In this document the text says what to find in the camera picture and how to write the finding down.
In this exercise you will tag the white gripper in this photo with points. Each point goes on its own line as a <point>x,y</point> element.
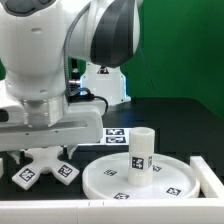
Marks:
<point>81,123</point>

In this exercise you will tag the white cross-shaped table base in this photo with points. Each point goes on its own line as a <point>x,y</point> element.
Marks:
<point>45,160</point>

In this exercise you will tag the white round table top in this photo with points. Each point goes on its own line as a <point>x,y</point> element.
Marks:
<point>119,176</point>

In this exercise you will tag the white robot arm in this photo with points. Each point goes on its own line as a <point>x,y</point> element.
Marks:
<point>37,39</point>

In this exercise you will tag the white block at left edge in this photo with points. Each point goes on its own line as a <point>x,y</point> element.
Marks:
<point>1,168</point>

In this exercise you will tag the white marker sheet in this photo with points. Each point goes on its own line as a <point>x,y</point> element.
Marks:
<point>115,136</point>

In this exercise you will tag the white L-shaped corner fence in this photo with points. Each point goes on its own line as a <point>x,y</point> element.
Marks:
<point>206,210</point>

